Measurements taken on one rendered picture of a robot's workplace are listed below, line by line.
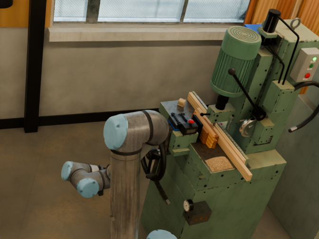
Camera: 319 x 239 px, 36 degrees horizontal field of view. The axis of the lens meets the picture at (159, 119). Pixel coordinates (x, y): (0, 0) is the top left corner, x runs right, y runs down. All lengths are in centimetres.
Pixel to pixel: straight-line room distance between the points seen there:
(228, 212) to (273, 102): 75
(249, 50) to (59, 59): 170
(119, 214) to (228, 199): 107
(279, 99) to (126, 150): 102
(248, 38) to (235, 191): 89
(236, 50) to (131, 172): 86
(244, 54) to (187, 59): 171
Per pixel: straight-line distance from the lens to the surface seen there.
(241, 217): 304
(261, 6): 388
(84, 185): 220
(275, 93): 251
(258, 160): 280
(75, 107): 393
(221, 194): 275
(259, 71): 249
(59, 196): 342
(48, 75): 370
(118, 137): 169
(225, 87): 244
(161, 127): 178
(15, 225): 324
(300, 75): 253
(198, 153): 253
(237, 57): 236
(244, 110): 261
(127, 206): 185
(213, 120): 259
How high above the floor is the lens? 247
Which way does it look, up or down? 36 degrees down
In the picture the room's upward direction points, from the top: 14 degrees clockwise
